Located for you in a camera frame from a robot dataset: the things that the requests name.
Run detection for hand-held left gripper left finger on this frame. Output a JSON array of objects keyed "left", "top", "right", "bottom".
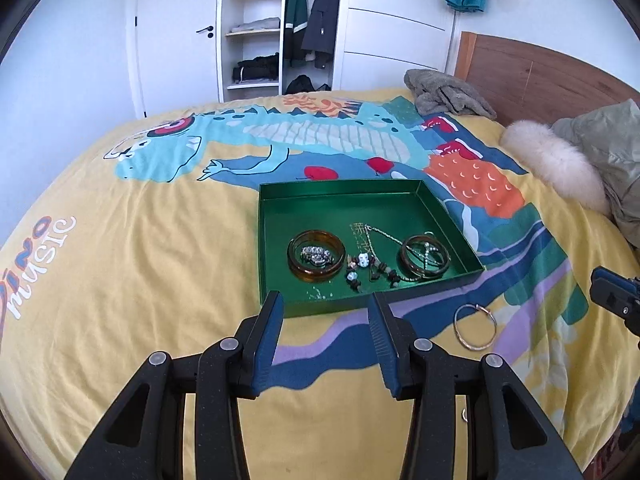
[{"left": 62, "top": 290, "right": 286, "bottom": 480}]

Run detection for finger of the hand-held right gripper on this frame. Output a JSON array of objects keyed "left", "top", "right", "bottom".
[{"left": 588, "top": 266, "right": 640, "bottom": 346}]

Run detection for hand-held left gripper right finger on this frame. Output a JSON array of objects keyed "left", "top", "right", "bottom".
[{"left": 367, "top": 291, "right": 586, "bottom": 480}]

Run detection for dark brown bangle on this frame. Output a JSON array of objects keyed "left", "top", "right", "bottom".
[{"left": 398, "top": 233, "right": 451, "bottom": 281}]

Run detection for wide silver bangle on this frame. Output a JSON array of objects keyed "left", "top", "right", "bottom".
[{"left": 453, "top": 303, "right": 498, "bottom": 351}]

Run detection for beaded bracelet with white charm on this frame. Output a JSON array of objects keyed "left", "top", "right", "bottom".
[{"left": 342, "top": 252, "right": 402, "bottom": 294}]

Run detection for amber bangle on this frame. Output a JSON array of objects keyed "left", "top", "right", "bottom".
[{"left": 286, "top": 229, "right": 347, "bottom": 281}]

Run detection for sparkly silver bracelet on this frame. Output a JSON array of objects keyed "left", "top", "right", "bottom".
[{"left": 298, "top": 244, "right": 335, "bottom": 267}]

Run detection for silver chain necklace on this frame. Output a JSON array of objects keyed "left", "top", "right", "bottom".
[{"left": 362, "top": 224, "right": 407, "bottom": 262}]

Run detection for green tray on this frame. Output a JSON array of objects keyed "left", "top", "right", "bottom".
[{"left": 257, "top": 178, "right": 486, "bottom": 319}]

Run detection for grey padded jacket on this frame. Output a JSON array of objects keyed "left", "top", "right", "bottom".
[{"left": 552, "top": 99, "right": 640, "bottom": 249}]

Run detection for white fur trim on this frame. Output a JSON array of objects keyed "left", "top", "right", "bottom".
[{"left": 501, "top": 119, "right": 614, "bottom": 216}]

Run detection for wooden headboard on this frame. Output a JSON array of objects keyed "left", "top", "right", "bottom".
[{"left": 453, "top": 31, "right": 640, "bottom": 134}]

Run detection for grey crumpled cloth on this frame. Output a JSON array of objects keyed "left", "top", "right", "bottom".
[{"left": 403, "top": 68, "right": 498, "bottom": 120}]

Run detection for black cloth bundle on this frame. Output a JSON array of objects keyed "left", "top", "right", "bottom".
[{"left": 284, "top": 74, "right": 331, "bottom": 95}]

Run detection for black bag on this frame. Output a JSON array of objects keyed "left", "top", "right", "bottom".
[{"left": 234, "top": 53, "right": 280, "bottom": 83}]

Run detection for folded light clothes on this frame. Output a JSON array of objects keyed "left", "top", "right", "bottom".
[{"left": 230, "top": 17, "right": 281, "bottom": 33}]

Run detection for white door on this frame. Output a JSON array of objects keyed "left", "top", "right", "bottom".
[{"left": 125, "top": 0, "right": 221, "bottom": 121}]

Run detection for white wardrobe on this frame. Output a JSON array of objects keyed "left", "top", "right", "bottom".
[{"left": 216, "top": 0, "right": 457, "bottom": 104}]

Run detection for hanging green jacket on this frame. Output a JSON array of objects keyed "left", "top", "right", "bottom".
[{"left": 282, "top": 0, "right": 314, "bottom": 67}]

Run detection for hanging dark grey jacket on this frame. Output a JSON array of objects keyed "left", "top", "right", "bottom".
[{"left": 301, "top": 0, "right": 344, "bottom": 69}]

